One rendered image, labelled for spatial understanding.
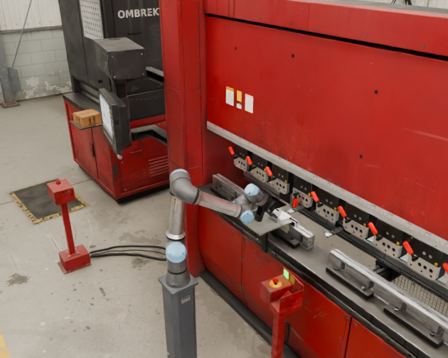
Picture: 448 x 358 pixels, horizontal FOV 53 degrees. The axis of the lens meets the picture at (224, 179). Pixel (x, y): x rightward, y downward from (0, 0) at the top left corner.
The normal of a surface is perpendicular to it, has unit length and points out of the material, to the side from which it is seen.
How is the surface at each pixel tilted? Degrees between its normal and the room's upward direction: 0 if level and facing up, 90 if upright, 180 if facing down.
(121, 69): 90
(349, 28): 90
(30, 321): 0
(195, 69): 90
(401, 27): 90
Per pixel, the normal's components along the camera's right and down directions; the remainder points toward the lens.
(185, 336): 0.59, 0.36
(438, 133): -0.82, 0.25
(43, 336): 0.00, -0.89
